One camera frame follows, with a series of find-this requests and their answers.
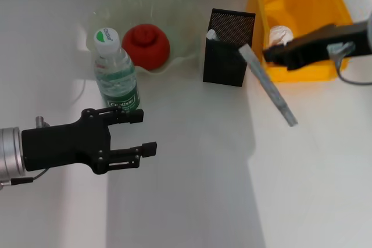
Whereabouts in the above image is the white paper ball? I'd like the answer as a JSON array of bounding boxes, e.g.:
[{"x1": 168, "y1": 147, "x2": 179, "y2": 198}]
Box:
[{"x1": 268, "y1": 25, "x2": 293, "y2": 47}]

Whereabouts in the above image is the green wavy glass fruit plate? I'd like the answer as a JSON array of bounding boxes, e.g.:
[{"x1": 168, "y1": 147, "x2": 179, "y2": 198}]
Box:
[{"x1": 87, "y1": 0, "x2": 202, "y2": 76}]

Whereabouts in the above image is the right wrist cable with plug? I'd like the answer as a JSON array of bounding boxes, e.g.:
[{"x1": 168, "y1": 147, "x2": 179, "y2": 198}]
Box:
[{"x1": 326, "y1": 41, "x2": 372, "y2": 87}]

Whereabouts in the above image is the yellow plastic bin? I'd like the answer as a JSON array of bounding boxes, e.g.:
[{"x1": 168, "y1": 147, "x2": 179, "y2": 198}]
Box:
[{"x1": 245, "y1": 0, "x2": 355, "y2": 83}]

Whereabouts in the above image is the left wrist cable with plug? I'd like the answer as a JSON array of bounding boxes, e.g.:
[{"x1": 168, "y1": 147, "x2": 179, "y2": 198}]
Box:
[{"x1": 0, "y1": 116, "x2": 49, "y2": 192}]

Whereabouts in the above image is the green utility knife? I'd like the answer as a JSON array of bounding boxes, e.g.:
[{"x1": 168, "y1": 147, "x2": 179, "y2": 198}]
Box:
[{"x1": 205, "y1": 28, "x2": 219, "y2": 42}]

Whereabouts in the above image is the red-orange toy orange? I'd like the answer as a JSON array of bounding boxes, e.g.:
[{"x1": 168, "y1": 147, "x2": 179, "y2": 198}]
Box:
[{"x1": 121, "y1": 23, "x2": 171, "y2": 71}]

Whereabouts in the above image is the wrist cable with plug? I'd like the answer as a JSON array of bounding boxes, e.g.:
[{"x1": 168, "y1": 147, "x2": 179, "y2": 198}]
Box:
[
  {"x1": 0, "y1": 116, "x2": 49, "y2": 192},
  {"x1": 326, "y1": 41, "x2": 372, "y2": 87}
]

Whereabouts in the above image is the grey marker pen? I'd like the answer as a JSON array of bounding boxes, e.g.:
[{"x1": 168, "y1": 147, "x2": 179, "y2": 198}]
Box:
[{"x1": 238, "y1": 43, "x2": 299, "y2": 128}]

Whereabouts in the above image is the clear green-label water bottle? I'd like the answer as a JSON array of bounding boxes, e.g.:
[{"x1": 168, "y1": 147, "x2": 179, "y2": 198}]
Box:
[{"x1": 92, "y1": 27, "x2": 143, "y2": 114}]

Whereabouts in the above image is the black mesh pen holder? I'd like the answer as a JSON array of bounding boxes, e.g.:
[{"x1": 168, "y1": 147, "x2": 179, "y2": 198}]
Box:
[{"x1": 202, "y1": 8, "x2": 256, "y2": 88}]

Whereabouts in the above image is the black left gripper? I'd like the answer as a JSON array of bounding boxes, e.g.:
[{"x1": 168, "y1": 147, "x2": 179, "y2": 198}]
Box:
[{"x1": 21, "y1": 105, "x2": 158, "y2": 176}]

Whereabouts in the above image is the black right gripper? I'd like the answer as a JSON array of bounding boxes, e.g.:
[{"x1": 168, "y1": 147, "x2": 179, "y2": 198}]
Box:
[{"x1": 262, "y1": 23, "x2": 370, "y2": 71}]

